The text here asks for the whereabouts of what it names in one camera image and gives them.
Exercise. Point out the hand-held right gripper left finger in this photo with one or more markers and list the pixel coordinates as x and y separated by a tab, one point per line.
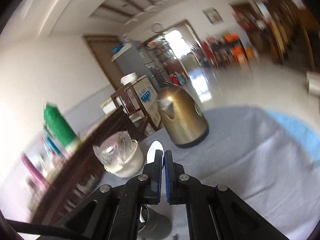
158	177

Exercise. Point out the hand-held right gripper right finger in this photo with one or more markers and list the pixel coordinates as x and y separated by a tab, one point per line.
167	177

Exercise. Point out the grey metal utensil holder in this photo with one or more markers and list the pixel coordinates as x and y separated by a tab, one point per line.
157	223

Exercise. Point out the white bowl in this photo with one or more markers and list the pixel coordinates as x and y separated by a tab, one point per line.
130	166

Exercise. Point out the clear plastic bag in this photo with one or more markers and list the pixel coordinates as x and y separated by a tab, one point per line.
115	147

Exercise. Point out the gold electric kettle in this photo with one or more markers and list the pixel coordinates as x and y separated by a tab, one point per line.
182	120

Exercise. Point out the grey tablecloth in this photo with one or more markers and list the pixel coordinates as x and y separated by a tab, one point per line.
237	167

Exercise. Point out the dark carved wooden sideboard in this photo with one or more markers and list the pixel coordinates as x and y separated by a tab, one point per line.
82	167

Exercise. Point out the white box with blue print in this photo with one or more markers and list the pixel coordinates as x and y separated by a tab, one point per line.
148	97

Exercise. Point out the brown wooden chair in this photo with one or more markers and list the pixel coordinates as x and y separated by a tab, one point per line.
127	100

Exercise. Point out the cream box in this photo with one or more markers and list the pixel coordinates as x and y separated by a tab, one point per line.
108	106

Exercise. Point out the white pot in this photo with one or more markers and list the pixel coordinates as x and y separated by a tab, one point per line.
128	78

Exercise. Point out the green thermos flask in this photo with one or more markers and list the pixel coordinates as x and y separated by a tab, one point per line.
58	127

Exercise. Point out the grey refrigerator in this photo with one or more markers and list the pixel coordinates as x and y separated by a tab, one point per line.
132	60

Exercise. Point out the pink bottle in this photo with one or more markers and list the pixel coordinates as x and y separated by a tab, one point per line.
31	167

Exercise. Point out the brown wooden door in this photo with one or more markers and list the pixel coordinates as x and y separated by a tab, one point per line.
105	55

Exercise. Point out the blue tablecloth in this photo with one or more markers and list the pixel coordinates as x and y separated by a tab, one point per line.
295	127

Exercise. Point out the framed picture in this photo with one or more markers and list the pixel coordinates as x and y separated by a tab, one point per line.
212	15

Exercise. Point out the white step stool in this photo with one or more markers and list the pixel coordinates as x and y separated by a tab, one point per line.
313	82

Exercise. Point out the round wall clock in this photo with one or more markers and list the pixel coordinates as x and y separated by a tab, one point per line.
156	27

